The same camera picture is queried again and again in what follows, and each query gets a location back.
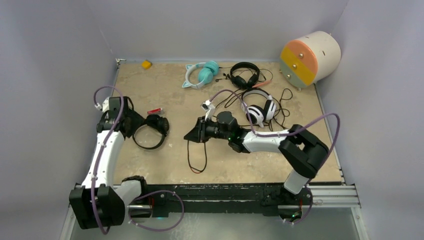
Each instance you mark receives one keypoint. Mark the white and black headphones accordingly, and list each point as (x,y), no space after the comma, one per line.
(257,114)

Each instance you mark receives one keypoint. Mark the teal cat ear headphones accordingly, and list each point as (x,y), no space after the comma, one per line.
(208,70)

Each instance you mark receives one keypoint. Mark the small red object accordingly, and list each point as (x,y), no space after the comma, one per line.
(156,111)

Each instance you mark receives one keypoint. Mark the black headphones with cable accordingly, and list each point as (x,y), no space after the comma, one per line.
(158,123)

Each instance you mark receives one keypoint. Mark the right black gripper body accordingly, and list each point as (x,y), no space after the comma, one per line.
(213,130)

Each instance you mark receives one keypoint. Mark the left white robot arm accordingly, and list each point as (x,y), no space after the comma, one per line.
(96,198)

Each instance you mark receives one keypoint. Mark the round drawer cabinet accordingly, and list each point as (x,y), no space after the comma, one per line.
(310,58)

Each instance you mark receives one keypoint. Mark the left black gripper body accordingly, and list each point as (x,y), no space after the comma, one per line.
(127,114)

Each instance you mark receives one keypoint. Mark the black headphones with pink mic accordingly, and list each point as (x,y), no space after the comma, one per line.
(246,75)

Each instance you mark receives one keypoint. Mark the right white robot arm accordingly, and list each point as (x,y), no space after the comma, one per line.
(303,150)

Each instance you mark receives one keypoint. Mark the yellow block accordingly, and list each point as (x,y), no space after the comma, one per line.
(146,64)

